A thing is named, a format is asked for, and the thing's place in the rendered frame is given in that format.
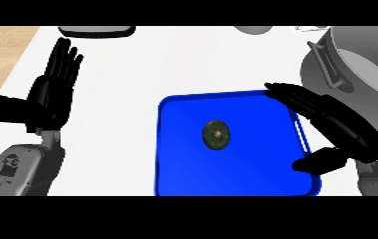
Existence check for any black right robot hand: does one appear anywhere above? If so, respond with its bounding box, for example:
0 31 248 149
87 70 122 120
263 82 378 176

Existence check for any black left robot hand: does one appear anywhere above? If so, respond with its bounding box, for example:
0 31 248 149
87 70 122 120
0 37 85 134

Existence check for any grey pot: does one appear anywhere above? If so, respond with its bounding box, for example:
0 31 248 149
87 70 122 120
299 26 378 137

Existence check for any blue tray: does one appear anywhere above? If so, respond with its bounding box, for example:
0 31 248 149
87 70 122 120
153 89 323 197

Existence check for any dark green squash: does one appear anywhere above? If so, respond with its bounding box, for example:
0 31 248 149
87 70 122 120
201 119 232 151

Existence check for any grey and black appliance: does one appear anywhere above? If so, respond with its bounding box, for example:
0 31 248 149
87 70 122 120
57 26 137 39

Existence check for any grey round object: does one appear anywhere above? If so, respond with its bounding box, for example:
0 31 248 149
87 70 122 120
232 26 274 36

